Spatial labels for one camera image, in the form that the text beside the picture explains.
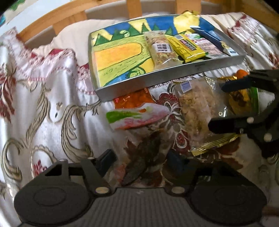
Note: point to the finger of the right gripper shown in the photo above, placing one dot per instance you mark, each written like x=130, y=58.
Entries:
x=263, y=79
x=238, y=125

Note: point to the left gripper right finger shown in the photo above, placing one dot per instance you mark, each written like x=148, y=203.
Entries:
x=183, y=174

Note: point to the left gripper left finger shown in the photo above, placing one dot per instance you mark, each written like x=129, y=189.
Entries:
x=93, y=171

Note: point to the gold duck snack packet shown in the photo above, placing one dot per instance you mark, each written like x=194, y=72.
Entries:
x=238, y=103

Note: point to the clear pastry bag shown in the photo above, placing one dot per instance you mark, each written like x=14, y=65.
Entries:
x=201, y=100

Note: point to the dark dried fruit packet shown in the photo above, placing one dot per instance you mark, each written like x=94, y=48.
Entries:
x=141, y=160

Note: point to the pink green white packet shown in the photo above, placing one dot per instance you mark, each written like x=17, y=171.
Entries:
x=147, y=113

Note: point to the white green snack packet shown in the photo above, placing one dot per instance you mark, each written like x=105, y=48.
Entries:
x=212, y=51

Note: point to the orange translucent packet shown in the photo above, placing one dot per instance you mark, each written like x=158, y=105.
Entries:
x=134, y=99

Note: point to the blue white sachet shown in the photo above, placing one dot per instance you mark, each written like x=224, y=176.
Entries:
x=215, y=39

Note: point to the yellow snack bar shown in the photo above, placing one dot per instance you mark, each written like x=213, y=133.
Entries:
x=186, y=48

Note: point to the clear nut bar packet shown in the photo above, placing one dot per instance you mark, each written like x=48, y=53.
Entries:
x=160, y=49

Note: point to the green white stick packet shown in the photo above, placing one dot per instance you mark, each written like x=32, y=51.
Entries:
x=254, y=97

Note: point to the small orange fruit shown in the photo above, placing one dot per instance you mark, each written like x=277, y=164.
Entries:
x=241, y=73

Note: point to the metal tray with drawing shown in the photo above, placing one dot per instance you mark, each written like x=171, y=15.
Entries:
x=140, y=53

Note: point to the white pillow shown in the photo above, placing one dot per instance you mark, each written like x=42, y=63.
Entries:
x=75, y=37

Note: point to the wooden bed rail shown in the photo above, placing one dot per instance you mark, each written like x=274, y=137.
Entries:
x=76, y=11

